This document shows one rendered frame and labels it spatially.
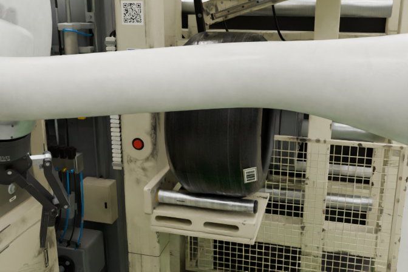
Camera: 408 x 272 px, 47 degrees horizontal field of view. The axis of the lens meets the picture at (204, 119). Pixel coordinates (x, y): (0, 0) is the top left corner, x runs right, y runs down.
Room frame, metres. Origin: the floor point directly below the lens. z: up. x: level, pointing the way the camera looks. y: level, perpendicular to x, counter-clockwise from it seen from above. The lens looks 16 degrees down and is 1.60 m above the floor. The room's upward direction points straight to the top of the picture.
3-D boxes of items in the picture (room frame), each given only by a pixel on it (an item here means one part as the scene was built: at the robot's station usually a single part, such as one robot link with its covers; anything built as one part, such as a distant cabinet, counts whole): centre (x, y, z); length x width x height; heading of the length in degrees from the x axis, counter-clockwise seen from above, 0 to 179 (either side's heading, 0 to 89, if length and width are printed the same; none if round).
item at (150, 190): (1.63, 0.13, 0.90); 0.40 x 0.03 x 0.10; 165
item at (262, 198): (1.58, -0.04, 0.80); 0.37 x 0.36 x 0.02; 165
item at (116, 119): (1.62, 0.30, 1.19); 0.05 x 0.04 x 0.48; 165
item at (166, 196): (1.44, 0.00, 0.90); 0.35 x 0.05 x 0.05; 75
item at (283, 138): (1.84, -0.35, 0.65); 0.90 x 0.02 x 0.70; 75
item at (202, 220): (1.45, 0.00, 0.83); 0.36 x 0.09 x 0.06; 75
